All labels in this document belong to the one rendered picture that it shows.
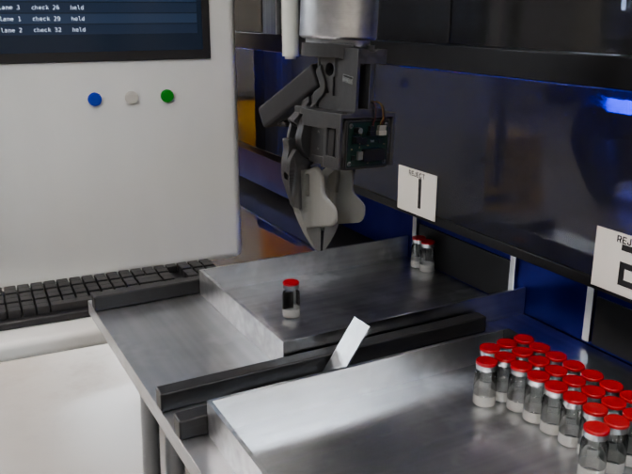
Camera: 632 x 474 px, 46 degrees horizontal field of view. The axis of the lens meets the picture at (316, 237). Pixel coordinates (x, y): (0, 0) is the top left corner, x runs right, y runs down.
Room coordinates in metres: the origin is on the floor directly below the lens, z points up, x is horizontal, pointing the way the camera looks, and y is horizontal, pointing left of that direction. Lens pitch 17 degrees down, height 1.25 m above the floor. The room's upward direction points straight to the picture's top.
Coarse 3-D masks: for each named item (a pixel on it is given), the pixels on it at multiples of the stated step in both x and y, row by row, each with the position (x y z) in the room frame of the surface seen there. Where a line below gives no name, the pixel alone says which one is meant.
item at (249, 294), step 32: (288, 256) 1.01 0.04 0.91; (320, 256) 1.03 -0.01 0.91; (352, 256) 1.06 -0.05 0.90; (384, 256) 1.09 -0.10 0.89; (224, 288) 0.96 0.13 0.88; (256, 288) 0.97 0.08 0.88; (320, 288) 0.97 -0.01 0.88; (352, 288) 0.97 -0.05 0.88; (384, 288) 0.97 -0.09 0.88; (416, 288) 0.97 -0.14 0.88; (448, 288) 0.97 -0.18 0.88; (256, 320) 0.78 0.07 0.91; (288, 320) 0.86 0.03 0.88; (320, 320) 0.86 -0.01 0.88; (352, 320) 0.86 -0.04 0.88; (384, 320) 0.78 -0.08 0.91; (416, 320) 0.80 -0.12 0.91; (288, 352) 0.72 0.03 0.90
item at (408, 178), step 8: (400, 168) 0.99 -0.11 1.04; (408, 168) 0.97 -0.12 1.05; (400, 176) 0.99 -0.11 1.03; (408, 176) 0.97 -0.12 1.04; (416, 176) 0.96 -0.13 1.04; (424, 176) 0.94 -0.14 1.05; (432, 176) 0.93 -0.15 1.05; (400, 184) 0.99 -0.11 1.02; (408, 184) 0.97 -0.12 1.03; (416, 184) 0.96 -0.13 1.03; (424, 184) 0.94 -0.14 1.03; (432, 184) 0.93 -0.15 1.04; (400, 192) 0.99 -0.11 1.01; (408, 192) 0.97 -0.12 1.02; (416, 192) 0.96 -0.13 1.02; (424, 192) 0.94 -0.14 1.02; (432, 192) 0.93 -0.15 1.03; (400, 200) 0.99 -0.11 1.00; (408, 200) 0.97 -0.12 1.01; (416, 200) 0.96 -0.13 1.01; (424, 200) 0.94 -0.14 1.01; (432, 200) 0.93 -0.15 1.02; (400, 208) 0.99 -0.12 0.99; (408, 208) 0.97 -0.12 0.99; (416, 208) 0.96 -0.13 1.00; (424, 208) 0.94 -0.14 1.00; (432, 208) 0.93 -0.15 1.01; (424, 216) 0.94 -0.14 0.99; (432, 216) 0.93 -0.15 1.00
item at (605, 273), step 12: (600, 228) 0.69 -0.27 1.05; (600, 240) 0.69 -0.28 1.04; (612, 240) 0.68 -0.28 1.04; (624, 240) 0.67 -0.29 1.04; (600, 252) 0.69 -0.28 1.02; (612, 252) 0.68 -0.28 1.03; (624, 252) 0.66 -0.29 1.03; (600, 264) 0.69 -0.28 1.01; (612, 264) 0.68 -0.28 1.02; (600, 276) 0.69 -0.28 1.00; (612, 276) 0.67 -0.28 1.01; (624, 276) 0.66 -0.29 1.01; (612, 288) 0.67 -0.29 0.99; (624, 288) 0.66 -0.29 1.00
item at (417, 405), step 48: (480, 336) 0.74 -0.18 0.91; (288, 384) 0.63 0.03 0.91; (336, 384) 0.66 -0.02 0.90; (384, 384) 0.68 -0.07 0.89; (432, 384) 0.69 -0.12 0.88; (240, 432) 0.60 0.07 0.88; (288, 432) 0.60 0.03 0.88; (336, 432) 0.60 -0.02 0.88; (384, 432) 0.60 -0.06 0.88; (432, 432) 0.60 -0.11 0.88; (480, 432) 0.60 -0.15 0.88; (528, 432) 0.60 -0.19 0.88
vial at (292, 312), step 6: (288, 288) 0.86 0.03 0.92; (294, 288) 0.86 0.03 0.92; (282, 294) 0.87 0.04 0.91; (288, 294) 0.86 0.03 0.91; (294, 294) 0.86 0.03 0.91; (282, 300) 0.87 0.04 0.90; (288, 300) 0.86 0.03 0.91; (294, 300) 0.86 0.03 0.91; (282, 306) 0.87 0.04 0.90; (288, 306) 0.86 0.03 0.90; (294, 306) 0.86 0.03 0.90; (282, 312) 0.87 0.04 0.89; (288, 312) 0.86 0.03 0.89; (294, 312) 0.86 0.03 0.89; (288, 318) 0.86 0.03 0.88
